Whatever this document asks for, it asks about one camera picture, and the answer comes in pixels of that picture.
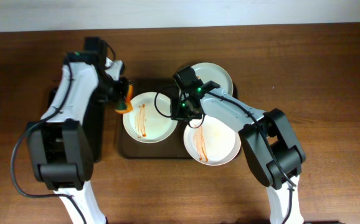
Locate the green orange sponge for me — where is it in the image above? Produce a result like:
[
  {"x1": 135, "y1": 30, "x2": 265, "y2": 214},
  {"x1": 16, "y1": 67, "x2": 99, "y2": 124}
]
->
[{"x1": 115, "y1": 85, "x2": 133, "y2": 114}]

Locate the pale green plate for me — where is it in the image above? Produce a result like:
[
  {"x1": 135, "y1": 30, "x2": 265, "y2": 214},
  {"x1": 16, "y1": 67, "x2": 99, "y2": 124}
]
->
[{"x1": 191, "y1": 62, "x2": 234, "y2": 95}]

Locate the white plate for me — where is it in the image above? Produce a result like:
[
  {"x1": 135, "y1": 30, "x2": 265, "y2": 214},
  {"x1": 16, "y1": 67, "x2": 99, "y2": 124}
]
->
[
  {"x1": 183, "y1": 116, "x2": 241, "y2": 166},
  {"x1": 122, "y1": 92, "x2": 178, "y2": 144}
]

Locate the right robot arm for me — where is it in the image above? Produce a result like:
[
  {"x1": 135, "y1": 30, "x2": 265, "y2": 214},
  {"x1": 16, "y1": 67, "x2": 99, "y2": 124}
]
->
[{"x1": 170, "y1": 66, "x2": 306, "y2": 223}]

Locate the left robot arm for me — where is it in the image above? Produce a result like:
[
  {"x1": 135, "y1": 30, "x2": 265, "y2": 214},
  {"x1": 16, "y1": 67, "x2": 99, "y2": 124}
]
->
[{"x1": 26, "y1": 37, "x2": 133, "y2": 223}]

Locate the black small tray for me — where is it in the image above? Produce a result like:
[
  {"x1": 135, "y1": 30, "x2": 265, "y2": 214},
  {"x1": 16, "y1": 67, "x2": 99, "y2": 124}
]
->
[{"x1": 47, "y1": 86, "x2": 106, "y2": 163}]

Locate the brown plastic tray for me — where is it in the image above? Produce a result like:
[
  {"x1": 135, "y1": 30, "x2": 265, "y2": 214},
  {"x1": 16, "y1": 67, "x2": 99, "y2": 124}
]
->
[{"x1": 116, "y1": 77, "x2": 241, "y2": 160}]

